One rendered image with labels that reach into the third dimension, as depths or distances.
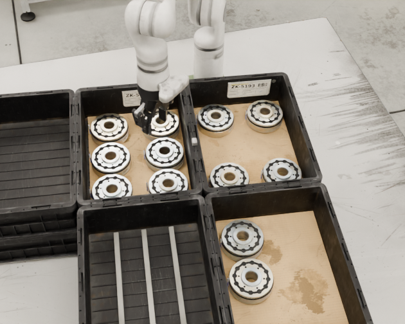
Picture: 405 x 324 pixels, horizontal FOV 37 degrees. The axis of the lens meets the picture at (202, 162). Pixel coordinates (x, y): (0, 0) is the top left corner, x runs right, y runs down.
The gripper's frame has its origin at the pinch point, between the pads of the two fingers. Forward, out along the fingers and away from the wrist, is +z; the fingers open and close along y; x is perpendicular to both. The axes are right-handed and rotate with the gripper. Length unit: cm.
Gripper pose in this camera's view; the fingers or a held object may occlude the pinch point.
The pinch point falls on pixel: (155, 122)
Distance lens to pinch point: 148.6
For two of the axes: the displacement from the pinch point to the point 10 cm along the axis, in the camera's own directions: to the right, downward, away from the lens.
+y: -5.9, 6.1, -5.3
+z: -0.3, 6.3, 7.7
